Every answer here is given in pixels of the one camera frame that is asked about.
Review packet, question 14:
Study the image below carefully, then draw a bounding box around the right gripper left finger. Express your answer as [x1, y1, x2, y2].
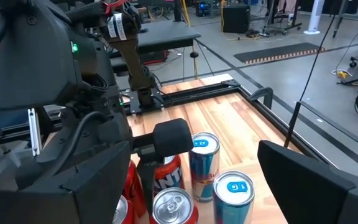
[0, 140, 132, 224]

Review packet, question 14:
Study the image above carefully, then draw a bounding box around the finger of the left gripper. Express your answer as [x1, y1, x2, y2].
[137, 154, 164, 215]

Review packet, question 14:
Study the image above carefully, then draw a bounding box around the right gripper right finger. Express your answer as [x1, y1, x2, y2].
[256, 139, 358, 224]

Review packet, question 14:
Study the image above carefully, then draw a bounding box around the Fanta can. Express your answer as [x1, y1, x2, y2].
[152, 154, 186, 195]

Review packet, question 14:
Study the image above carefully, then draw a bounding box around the red Coke can shelf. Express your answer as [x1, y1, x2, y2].
[149, 187, 199, 224]

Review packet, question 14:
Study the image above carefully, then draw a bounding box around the blue silver Red Bull can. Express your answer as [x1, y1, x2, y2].
[212, 170, 256, 224]
[188, 132, 221, 203]

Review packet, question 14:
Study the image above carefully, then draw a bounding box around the red and black case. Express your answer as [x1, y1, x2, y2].
[140, 49, 170, 65]

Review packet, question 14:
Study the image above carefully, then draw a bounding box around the black desk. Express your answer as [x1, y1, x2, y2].
[110, 20, 201, 75]

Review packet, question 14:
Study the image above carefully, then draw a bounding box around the dark floor mat striped edge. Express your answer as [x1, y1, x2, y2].
[233, 42, 328, 65]

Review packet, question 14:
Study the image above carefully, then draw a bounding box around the white tower fan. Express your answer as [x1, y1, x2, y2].
[303, 0, 326, 35]

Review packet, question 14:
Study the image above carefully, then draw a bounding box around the black speaker box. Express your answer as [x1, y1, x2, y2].
[222, 3, 250, 34]

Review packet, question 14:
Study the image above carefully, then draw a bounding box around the black aluminium table frame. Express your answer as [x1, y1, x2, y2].
[121, 79, 358, 178]

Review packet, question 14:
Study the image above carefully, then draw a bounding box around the black table edge bracket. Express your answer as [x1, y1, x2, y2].
[249, 86, 275, 110]

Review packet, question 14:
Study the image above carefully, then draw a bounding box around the thin black floor cable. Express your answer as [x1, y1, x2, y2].
[296, 14, 337, 103]

